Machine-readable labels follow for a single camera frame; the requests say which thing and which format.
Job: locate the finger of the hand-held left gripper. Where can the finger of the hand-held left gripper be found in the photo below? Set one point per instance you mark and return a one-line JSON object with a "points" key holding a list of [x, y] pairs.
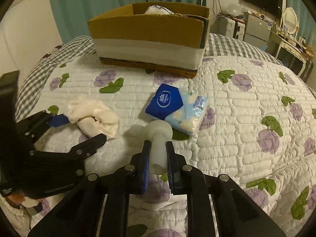
{"points": [[91, 144], [58, 121]]}

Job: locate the white dressing table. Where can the white dressing table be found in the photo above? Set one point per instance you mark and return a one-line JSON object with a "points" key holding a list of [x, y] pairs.
{"points": [[284, 45]]}

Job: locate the green curtain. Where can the green curtain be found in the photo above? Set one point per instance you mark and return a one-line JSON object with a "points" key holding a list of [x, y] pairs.
{"points": [[86, 0]]}

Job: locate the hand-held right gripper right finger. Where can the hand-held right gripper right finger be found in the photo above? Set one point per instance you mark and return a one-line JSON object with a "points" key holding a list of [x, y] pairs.
{"points": [[170, 167]]}

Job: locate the cardboard box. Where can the cardboard box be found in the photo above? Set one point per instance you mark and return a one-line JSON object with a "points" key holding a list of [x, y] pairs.
{"points": [[148, 34]]}

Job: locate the grey checkered blanket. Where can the grey checkered blanket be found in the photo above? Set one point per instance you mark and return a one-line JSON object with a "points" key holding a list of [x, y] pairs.
{"points": [[34, 84]]}

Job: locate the cream cloth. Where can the cream cloth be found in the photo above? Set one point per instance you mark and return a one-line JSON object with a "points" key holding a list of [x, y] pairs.
{"points": [[98, 118]]}

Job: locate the white soft item with print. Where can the white soft item with print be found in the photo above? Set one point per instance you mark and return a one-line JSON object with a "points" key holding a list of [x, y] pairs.
{"points": [[158, 9]]}

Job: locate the white oval mirror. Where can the white oval mirror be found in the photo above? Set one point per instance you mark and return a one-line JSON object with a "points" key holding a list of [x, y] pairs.
{"points": [[290, 19]]}

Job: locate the grey fridge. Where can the grey fridge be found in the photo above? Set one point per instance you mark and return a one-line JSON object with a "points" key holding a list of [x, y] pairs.
{"points": [[256, 27]]}

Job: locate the blue tissue pack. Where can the blue tissue pack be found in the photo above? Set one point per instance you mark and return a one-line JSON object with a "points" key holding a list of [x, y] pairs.
{"points": [[172, 103]]}

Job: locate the white soft mushroom-shaped toy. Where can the white soft mushroom-shaped toy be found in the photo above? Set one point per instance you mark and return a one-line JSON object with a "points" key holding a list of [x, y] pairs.
{"points": [[159, 131]]}

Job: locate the white floral quilt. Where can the white floral quilt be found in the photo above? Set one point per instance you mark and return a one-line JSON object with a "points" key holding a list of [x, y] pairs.
{"points": [[246, 128]]}

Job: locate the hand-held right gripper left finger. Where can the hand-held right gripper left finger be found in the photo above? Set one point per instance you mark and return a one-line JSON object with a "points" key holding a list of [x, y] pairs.
{"points": [[146, 167]]}

